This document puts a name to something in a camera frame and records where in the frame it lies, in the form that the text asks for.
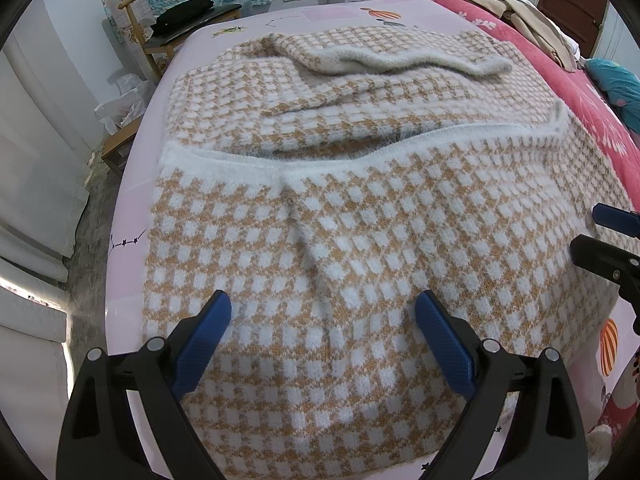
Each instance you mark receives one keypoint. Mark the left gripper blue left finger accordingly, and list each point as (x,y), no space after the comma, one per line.
(194,341)

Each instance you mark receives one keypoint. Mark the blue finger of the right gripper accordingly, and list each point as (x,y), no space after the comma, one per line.
(604,259)
(616,219)

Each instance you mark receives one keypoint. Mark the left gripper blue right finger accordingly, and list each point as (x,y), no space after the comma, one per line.
(451,340)

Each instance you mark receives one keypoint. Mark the beige white houndstooth coat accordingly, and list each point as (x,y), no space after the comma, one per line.
(370,209)

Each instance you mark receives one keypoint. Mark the beige clothes pile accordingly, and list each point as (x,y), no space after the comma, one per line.
(537,29)

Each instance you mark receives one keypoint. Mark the pink bed sheet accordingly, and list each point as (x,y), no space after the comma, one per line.
(135,199)

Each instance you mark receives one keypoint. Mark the teal garment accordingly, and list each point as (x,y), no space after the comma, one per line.
(621,87)

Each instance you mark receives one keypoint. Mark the pink floral blanket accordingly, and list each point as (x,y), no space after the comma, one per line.
(575,89)

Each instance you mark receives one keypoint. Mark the small wooden stool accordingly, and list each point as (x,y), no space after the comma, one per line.
(113,154)

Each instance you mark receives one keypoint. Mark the dark red wooden door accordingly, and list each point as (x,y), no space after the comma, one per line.
(580,19)

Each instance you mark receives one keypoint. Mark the white curtain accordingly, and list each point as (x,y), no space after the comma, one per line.
(46,140)

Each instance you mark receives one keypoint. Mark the white plastic bag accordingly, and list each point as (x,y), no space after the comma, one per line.
(134,97)

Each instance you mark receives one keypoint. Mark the wooden chair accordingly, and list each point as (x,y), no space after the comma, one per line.
(167,45)

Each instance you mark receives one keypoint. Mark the black garment on chair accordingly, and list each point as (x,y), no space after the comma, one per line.
(180,15)

